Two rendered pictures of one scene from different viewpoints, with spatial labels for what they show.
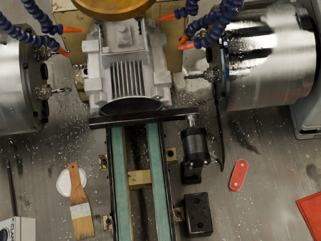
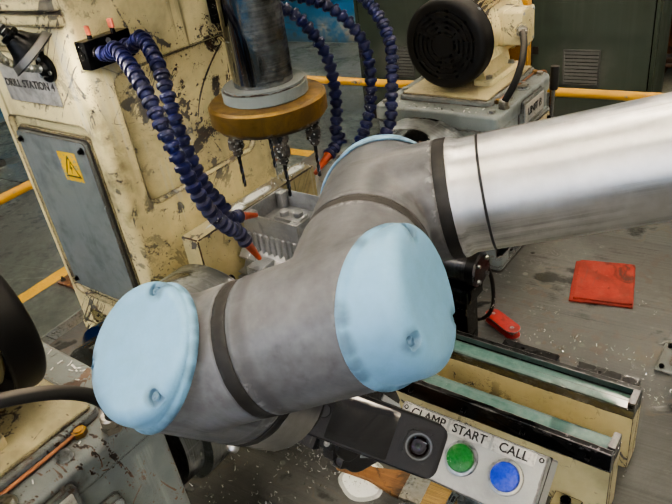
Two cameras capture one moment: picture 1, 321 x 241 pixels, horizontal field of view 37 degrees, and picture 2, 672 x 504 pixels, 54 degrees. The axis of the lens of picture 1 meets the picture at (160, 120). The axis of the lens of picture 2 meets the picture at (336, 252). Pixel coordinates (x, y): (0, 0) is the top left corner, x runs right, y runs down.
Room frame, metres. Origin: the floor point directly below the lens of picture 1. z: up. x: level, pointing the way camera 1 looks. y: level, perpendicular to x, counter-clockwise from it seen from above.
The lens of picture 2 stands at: (-0.17, 0.72, 1.63)
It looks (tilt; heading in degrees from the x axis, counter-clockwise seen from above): 31 degrees down; 316
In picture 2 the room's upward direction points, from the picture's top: 9 degrees counter-clockwise
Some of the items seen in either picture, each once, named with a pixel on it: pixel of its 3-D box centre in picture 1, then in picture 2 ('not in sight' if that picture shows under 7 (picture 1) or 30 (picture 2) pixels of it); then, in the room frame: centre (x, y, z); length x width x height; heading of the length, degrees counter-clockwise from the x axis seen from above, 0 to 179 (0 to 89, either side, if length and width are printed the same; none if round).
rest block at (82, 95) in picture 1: (89, 81); not in sight; (0.60, 0.19, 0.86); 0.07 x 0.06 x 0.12; 95
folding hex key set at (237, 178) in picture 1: (238, 175); (502, 323); (0.34, -0.20, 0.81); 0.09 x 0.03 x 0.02; 158
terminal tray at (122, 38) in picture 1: (123, 38); (291, 224); (0.58, 0.08, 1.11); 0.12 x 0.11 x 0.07; 5
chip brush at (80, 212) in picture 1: (78, 199); (397, 482); (0.28, 0.22, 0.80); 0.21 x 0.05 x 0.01; 12
